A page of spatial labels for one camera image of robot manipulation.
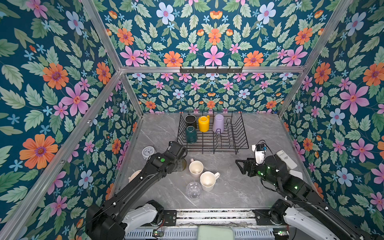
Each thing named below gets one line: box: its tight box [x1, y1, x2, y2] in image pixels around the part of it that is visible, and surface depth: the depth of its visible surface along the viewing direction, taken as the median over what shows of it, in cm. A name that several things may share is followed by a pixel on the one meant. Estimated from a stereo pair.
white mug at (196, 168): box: [188, 158, 204, 178], surface depth 84 cm
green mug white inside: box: [185, 125, 198, 144], surface depth 98 cm
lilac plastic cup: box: [212, 114, 225, 133], surface depth 101 cm
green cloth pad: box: [197, 225, 235, 240], surface depth 69 cm
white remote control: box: [276, 150, 298, 170], surface depth 95 cm
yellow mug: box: [198, 115, 210, 133], surface depth 104 cm
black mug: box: [184, 114, 197, 129], surface depth 103 cm
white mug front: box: [200, 171, 221, 192], surface depth 80 cm
